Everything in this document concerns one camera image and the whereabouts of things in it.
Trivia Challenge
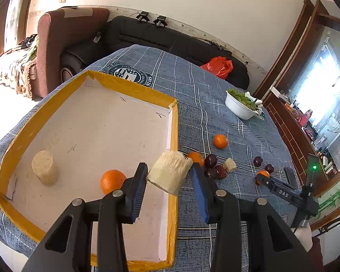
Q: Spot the cluster of dark plums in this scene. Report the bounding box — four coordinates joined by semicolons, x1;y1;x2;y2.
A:
204;154;218;168

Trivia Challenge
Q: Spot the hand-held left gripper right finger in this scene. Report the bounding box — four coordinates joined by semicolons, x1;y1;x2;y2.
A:
190;162;325;272

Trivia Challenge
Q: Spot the white bowl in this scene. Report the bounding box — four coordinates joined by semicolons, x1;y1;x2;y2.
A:
225;89;262;120

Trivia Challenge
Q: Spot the red plastic bag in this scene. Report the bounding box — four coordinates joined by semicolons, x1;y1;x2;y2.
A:
200;56;233;80

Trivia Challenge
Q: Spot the black smartphone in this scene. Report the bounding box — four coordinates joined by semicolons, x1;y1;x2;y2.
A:
283;167;296;189

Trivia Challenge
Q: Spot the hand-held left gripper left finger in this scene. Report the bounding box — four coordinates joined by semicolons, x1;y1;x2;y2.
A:
21;162;149;272

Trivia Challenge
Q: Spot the brown armchair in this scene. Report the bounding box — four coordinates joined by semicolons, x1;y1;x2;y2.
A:
36;6;110;98

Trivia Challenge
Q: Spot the person's right forearm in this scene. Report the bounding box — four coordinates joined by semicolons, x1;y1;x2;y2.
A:
292;222;314;251

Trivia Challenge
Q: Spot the patterned blanket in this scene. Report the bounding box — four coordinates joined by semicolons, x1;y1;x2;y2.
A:
0;35;39;100

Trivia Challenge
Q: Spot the yellow-rimmed white cardboard tray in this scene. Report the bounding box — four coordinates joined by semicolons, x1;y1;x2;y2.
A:
0;70;179;272

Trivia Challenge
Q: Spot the wooden glass door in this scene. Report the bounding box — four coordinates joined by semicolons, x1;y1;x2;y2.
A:
0;0;37;60

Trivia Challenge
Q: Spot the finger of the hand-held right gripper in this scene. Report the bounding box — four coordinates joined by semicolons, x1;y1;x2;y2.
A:
256;173;301;204

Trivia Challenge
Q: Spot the black bag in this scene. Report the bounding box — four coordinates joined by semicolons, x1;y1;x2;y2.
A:
20;34;38;49

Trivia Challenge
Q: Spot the black sofa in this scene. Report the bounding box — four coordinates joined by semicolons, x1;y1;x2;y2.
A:
59;15;250;90

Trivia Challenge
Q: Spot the green leafy lettuce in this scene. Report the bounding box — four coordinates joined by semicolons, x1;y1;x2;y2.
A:
228;89;257;109

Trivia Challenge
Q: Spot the blue checked tablecloth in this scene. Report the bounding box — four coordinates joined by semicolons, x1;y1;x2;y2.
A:
0;44;315;272

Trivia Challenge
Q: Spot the pink bottle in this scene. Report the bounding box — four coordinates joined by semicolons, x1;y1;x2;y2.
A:
300;109;313;125

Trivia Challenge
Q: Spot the orange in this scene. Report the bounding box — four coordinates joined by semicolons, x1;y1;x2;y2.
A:
255;170;270;185
100;169;127;195
214;134;229;149
186;152;205;168

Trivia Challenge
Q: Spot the wooden cabinet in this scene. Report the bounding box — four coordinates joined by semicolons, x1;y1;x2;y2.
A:
252;0;340;233

